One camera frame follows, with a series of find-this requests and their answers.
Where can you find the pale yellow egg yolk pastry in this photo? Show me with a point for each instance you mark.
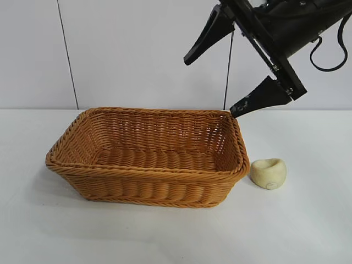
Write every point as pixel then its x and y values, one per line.
pixel 268 173

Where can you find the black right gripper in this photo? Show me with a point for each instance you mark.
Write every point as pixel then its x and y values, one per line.
pixel 294 22

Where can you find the tan woven wicker basket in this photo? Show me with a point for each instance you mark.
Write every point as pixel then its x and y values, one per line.
pixel 154 187

